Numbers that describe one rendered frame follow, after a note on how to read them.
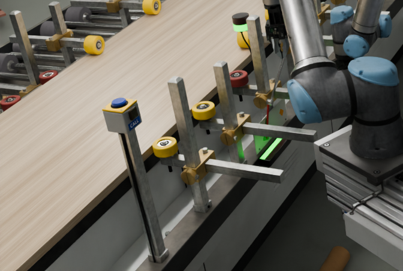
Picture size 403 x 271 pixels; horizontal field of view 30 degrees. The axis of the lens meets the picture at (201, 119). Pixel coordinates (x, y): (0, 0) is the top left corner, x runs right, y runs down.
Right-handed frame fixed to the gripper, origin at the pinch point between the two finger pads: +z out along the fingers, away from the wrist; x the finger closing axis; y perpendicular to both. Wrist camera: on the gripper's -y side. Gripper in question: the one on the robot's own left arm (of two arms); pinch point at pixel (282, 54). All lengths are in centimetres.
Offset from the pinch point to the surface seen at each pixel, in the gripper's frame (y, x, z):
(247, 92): -5.4, -15.7, 16.5
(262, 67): 2.1, -7.3, 3.4
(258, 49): 2.0, -7.9, -3.5
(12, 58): -65, -138, 18
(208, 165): 46, -21, 15
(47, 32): -98, -133, 19
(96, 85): -11, -76, 11
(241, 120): 19.9, -13.9, 14.4
